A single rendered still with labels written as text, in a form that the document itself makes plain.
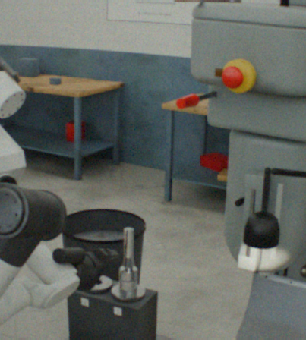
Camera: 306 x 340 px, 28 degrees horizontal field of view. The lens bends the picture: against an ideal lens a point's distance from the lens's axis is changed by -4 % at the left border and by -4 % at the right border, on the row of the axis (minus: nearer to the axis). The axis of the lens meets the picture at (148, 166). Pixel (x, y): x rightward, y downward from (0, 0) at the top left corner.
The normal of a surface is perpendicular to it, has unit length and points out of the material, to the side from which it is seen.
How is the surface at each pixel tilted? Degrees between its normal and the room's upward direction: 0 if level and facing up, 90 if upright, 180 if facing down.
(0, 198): 68
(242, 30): 90
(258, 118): 90
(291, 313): 63
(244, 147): 90
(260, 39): 90
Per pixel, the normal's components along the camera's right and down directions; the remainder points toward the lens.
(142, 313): 0.90, 0.15
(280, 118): -0.53, 0.23
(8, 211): -0.36, -0.13
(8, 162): 0.87, -0.10
